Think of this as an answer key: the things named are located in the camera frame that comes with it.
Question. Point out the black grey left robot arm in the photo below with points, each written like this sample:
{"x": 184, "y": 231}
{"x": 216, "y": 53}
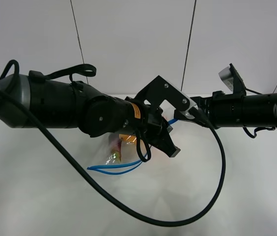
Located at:
{"x": 78, "y": 105}

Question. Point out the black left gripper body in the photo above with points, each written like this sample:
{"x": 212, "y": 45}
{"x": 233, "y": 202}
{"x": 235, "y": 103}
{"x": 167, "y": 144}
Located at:
{"x": 150, "y": 120}

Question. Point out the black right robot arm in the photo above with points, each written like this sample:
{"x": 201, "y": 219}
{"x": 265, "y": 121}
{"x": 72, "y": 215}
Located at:
{"x": 233, "y": 110}

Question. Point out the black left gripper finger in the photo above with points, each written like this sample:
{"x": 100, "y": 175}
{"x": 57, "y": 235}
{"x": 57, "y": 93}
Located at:
{"x": 163, "y": 142}

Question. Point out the yellow pear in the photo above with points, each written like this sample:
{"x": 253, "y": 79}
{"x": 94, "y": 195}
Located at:
{"x": 128, "y": 139}

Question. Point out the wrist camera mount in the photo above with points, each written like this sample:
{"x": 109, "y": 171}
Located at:
{"x": 231, "y": 78}
{"x": 159, "y": 90}

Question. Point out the clear blue-zip file bag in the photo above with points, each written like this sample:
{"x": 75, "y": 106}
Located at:
{"x": 114, "y": 157}

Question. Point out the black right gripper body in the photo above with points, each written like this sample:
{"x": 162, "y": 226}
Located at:
{"x": 214, "y": 107}

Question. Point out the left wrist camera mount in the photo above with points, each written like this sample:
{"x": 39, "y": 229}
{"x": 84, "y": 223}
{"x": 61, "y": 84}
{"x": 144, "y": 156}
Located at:
{"x": 159, "y": 90}

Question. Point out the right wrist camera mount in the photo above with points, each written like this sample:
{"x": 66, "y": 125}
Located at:
{"x": 231, "y": 78}

